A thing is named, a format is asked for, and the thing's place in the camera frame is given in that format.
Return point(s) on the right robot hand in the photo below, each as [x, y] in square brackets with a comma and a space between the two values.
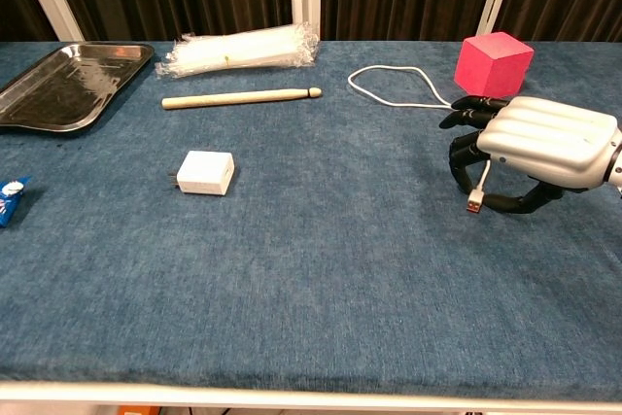
[544, 143]

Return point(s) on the white power adapter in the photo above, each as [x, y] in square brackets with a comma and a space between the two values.
[204, 174]

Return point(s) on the red cube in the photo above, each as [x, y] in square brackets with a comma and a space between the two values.
[486, 65]

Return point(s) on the blue table cloth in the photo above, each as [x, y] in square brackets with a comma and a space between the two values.
[311, 288]

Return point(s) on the wooden stick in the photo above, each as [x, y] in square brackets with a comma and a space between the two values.
[233, 98]

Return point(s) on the stainless steel tray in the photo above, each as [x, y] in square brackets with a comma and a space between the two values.
[73, 84]

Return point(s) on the blue Oreo cookie pack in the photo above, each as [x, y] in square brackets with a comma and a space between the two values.
[7, 201]

